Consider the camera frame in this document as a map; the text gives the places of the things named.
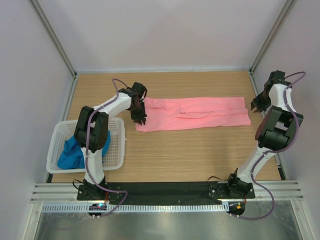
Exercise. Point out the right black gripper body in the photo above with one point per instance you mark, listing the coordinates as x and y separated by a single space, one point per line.
264 98

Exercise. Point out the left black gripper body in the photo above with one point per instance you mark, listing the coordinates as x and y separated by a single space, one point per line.
138 112

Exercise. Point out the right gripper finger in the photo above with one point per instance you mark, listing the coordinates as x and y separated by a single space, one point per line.
263 107
256 104

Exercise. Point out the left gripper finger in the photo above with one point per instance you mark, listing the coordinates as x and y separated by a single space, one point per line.
138 120
143 119

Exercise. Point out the pink t shirt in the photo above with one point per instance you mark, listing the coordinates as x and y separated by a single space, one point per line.
171 114

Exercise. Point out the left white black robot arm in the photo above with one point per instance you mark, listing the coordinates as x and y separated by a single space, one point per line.
91 133

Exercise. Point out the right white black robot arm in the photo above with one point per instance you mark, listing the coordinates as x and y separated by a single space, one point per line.
276 133

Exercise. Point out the white perforated plastic basket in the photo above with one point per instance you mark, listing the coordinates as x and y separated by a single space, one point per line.
64 130

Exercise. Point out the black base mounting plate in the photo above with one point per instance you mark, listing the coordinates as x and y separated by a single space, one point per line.
164 193

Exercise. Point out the blue t shirt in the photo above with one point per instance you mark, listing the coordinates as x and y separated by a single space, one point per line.
71 156

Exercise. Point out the aluminium front rail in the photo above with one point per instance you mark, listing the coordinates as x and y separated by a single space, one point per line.
281 190

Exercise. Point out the right aluminium frame post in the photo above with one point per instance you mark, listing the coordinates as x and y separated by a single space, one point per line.
279 21

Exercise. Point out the aluminium frame post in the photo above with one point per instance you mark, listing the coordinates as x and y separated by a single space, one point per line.
52 35
279 21

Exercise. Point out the white slotted cable duct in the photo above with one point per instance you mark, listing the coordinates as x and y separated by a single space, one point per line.
100 208

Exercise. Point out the left aluminium frame post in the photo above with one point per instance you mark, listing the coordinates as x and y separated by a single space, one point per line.
52 35

